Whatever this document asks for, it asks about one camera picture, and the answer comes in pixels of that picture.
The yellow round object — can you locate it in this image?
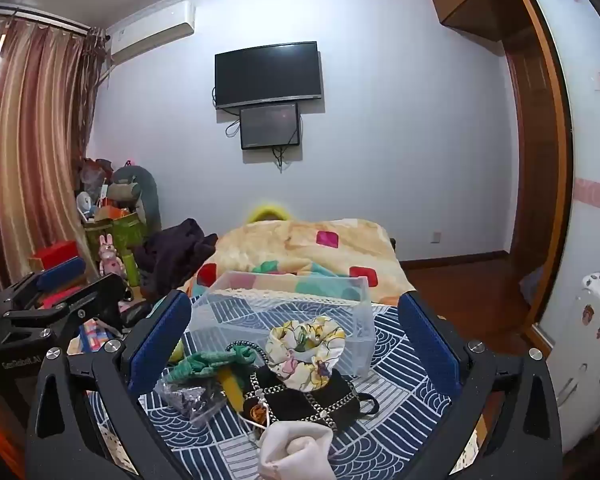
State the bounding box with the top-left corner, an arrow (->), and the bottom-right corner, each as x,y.
245,201 -> 291,224

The cream fabric scrunchie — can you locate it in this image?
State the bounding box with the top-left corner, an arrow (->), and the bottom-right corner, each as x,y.
257,420 -> 335,480

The wall-mounted black television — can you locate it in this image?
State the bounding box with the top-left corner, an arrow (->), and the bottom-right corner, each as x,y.
214,41 -> 324,110

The floral fabric scrunchie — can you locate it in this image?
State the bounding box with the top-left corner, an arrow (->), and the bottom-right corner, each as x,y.
265,316 -> 348,392

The green knitted hair tie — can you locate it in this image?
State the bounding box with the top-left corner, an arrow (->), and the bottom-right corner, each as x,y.
168,351 -> 259,380

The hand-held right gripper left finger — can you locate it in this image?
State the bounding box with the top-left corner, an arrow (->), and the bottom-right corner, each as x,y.
26,289 -> 193,480

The white air conditioner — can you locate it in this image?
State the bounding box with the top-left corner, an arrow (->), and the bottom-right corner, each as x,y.
106,2 -> 197,57

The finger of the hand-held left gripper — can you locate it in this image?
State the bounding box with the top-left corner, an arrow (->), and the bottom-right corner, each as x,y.
0,258 -> 87,313
2,273 -> 128,341

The clear plastic bag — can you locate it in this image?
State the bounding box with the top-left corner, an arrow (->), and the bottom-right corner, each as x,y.
154,370 -> 229,429

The small wall-mounted screen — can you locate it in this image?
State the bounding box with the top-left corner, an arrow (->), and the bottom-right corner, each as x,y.
239,103 -> 301,150

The white suitcase with stickers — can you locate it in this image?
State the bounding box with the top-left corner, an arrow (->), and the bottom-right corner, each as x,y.
550,271 -> 600,453

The red box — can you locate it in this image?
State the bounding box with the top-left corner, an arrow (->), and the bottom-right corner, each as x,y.
28,240 -> 80,273

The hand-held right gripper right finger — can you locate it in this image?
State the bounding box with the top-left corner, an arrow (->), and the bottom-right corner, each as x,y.
398,291 -> 563,480

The clear plastic storage box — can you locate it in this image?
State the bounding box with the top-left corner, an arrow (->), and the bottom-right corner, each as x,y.
182,271 -> 377,377

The pink rabbit plush toy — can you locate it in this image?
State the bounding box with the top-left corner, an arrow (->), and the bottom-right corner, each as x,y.
98,233 -> 127,277

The dark purple cloth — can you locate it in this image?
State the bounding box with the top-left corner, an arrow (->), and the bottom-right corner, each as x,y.
132,218 -> 219,297

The wooden wardrobe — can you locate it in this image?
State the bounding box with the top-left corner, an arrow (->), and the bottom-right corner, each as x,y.
428,0 -> 575,356

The white lace trim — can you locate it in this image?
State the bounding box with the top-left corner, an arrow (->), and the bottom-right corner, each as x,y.
202,287 -> 365,307

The yellow tube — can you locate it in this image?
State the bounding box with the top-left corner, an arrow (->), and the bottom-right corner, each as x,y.
222,366 -> 244,409

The grey shark plush toy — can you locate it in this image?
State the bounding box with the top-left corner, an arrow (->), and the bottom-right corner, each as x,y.
106,164 -> 162,233

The yellow patchwork blanket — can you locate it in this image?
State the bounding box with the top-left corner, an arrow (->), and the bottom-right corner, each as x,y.
179,218 -> 417,307

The striped brown curtain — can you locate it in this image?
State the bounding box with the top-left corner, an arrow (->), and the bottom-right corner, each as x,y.
0,14 -> 107,291

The green cardboard box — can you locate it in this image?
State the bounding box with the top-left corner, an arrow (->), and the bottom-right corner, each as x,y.
111,210 -> 149,261

